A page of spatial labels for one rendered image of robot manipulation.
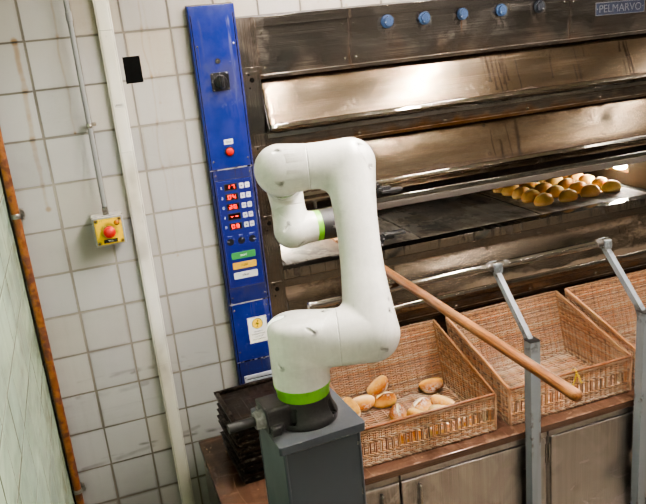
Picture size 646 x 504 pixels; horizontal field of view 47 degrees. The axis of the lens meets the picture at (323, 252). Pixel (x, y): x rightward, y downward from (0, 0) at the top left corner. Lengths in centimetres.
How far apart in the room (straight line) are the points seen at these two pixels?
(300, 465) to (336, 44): 161
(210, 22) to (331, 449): 150
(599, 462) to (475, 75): 157
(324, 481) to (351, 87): 155
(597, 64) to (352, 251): 190
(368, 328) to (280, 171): 41
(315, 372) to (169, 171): 121
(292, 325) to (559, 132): 192
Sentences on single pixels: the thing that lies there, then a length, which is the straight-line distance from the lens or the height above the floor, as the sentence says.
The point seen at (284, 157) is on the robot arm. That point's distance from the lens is 170.
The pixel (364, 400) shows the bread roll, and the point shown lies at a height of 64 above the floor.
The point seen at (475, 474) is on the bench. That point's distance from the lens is 282.
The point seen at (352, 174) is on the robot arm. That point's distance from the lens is 169.
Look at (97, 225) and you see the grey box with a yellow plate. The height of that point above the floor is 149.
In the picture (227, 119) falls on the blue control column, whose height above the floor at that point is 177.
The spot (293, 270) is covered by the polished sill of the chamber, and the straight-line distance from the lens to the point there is 280.
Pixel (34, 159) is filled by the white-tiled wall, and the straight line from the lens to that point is 259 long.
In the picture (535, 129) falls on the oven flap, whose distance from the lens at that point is 318.
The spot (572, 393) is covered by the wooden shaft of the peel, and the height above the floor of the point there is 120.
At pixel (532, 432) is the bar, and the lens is 279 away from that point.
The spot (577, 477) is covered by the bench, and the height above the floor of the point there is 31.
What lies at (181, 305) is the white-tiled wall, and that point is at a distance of 274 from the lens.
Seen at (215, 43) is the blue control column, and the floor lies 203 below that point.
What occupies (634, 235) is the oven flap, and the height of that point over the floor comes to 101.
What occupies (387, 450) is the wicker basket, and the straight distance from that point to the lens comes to 265.
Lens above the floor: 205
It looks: 17 degrees down
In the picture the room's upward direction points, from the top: 6 degrees counter-clockwise
